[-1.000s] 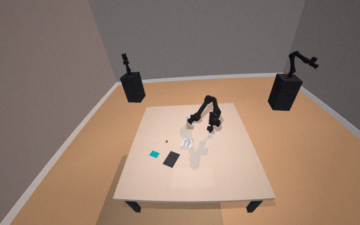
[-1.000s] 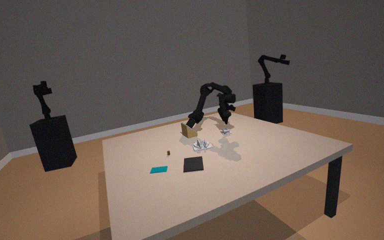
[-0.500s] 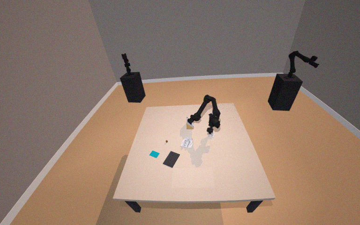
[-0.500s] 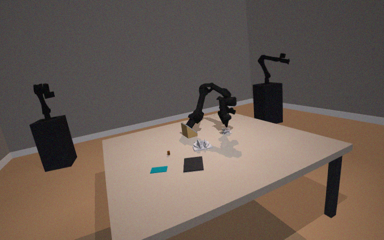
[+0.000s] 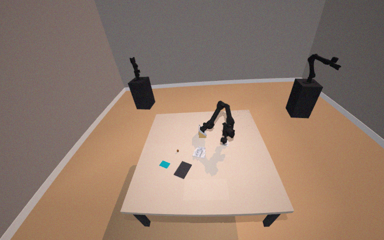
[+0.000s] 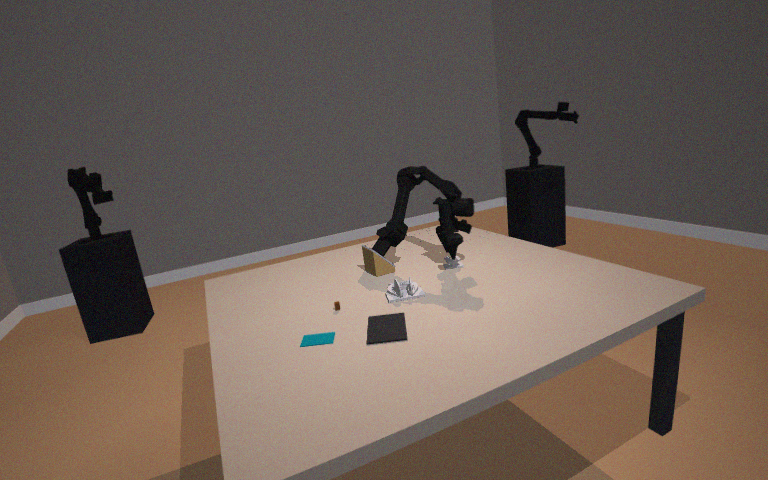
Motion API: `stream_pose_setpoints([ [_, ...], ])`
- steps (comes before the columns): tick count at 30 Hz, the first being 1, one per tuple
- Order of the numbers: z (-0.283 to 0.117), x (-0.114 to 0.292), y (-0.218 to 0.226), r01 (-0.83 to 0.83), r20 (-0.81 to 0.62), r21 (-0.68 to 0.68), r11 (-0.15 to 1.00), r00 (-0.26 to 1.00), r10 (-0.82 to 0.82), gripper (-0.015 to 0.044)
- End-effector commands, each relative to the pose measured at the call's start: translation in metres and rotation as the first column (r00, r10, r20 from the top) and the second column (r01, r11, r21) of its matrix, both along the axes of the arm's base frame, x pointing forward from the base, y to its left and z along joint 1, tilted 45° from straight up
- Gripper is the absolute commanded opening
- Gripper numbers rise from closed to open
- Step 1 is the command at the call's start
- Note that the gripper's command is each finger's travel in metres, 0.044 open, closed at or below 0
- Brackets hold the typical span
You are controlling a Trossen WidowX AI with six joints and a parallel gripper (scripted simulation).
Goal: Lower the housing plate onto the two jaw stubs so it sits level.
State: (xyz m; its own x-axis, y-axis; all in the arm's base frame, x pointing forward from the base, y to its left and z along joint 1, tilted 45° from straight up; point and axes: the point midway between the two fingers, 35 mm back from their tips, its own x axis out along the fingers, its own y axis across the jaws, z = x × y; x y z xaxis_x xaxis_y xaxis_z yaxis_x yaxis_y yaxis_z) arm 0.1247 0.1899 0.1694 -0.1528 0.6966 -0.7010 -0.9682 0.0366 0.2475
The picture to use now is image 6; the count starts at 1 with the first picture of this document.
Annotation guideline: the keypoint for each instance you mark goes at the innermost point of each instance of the teal flat plate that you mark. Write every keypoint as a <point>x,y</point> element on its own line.
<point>317,339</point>

